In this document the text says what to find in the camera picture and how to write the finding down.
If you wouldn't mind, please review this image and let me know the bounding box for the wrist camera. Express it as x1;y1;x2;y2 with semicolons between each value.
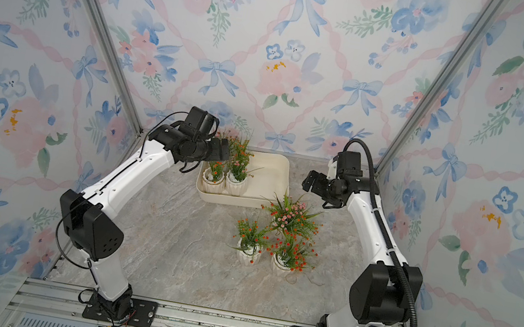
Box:
327;151;363;180
179;106;220;140

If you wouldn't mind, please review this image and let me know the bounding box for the cream plastic storage box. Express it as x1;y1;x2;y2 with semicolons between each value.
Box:
196;151;290;209

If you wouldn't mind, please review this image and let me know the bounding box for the red gypsophila pot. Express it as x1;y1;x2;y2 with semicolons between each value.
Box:
268;235;319;277

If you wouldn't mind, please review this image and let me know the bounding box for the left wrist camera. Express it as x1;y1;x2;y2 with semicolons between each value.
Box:
179;106;220;140

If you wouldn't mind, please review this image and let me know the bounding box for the pink gypsophila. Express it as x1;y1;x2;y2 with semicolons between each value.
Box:
216;127;243;152

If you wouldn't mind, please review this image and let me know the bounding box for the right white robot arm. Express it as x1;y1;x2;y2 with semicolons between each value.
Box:
302;170;424;327

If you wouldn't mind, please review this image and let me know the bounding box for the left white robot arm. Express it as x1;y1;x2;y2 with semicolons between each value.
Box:
60;122;230;323

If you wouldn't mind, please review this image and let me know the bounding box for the large pink gypsophila pot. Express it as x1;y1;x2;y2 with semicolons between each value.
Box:
261;195;323;240

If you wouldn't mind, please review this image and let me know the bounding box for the black corrugated cable conduit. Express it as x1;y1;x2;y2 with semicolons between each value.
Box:
313;136;447;327

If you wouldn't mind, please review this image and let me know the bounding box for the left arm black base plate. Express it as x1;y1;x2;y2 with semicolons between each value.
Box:
82;291;159;327

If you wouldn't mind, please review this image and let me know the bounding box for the left aluminium corner post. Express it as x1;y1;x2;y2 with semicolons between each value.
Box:
85;0;144;135

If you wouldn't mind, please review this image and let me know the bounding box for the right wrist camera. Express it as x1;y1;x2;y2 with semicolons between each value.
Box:
327;151;363;180

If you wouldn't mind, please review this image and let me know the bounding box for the right aluminium corner post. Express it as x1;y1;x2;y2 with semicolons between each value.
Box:
376;0;508;176

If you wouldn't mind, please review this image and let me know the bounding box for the orange gypsophila pot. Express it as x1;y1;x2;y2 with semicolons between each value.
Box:
233;219;270;266
230;136;253;169
201;161;226;194

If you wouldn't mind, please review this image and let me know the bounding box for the aluminium corner post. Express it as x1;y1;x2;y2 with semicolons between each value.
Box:
376;0;508;176
85;0;144;135

